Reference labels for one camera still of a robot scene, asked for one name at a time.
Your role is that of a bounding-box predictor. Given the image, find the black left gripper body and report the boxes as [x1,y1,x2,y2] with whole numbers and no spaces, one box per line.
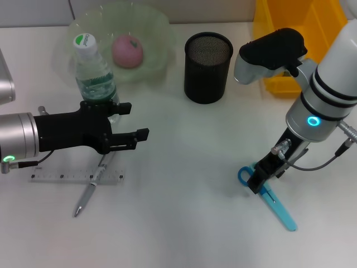
[33,100,113,155]

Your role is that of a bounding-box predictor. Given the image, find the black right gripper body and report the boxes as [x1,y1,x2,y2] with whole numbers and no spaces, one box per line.
[255,128,310,175]

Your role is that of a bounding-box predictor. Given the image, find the blue scissors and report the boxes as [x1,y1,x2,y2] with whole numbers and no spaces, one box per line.
[237,162,298,232]

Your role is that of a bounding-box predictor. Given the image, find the clear green-label water bottle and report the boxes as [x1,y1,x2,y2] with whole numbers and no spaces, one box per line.
[73,33,121,124]

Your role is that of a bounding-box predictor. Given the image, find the clear plastic ruler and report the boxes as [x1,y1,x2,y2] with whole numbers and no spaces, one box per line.
[28,165,127,186]

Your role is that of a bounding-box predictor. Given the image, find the silver ballpoint pen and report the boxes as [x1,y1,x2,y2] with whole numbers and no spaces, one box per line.
[72,152,115,218]

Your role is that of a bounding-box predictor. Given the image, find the green translucent fruit bowl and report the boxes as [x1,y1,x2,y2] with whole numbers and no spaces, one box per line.
[67,2,176,84]

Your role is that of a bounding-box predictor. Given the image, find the black mesh pen holder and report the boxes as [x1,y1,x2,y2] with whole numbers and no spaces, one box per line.
[184,31,234,105]

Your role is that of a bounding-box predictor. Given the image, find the yellow plastic bin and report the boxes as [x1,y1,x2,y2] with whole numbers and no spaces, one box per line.
[253,0,349,98]

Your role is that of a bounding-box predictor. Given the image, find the grey right wrist cable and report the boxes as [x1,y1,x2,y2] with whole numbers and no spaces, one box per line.
[270,121,357,171]

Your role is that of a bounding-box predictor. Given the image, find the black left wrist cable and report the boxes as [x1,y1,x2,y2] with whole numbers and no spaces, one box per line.
[0,150,55,175]

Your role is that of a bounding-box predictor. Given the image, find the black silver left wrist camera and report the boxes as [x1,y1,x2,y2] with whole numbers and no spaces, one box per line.
[0,49,17,106]

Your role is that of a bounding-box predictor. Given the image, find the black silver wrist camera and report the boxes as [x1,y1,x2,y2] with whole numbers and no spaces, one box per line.
[0,49,17,106]
[233,27,308,85]

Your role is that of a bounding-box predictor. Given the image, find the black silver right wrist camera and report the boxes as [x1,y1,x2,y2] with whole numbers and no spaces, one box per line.
[233,27,308,85]

